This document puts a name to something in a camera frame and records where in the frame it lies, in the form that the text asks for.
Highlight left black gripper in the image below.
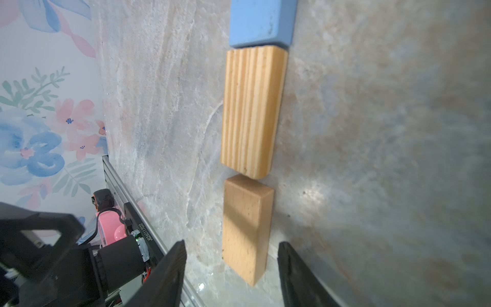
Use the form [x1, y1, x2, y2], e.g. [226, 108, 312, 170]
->
[1, 203, 106, 306]

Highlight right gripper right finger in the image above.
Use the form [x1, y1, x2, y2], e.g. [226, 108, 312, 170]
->
[277, 241, 340, 307]

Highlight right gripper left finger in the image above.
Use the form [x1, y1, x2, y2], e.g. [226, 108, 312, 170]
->
[125, 240, 187, 307]

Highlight tan block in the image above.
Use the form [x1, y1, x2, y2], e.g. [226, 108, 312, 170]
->
[222, 174, 275, 287]
[220, 46, 289, 180]

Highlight light blue block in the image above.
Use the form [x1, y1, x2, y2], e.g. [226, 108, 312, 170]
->
[229, 0, 298, 49]

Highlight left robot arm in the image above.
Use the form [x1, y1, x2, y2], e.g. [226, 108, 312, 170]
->
[1, 203, 146, 306]

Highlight pink alarm clock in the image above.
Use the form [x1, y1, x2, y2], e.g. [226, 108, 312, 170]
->
[97, 207, 127, 247]

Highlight orange black tape measure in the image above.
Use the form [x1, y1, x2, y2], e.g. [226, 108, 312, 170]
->
[92, 189, 115, 212]

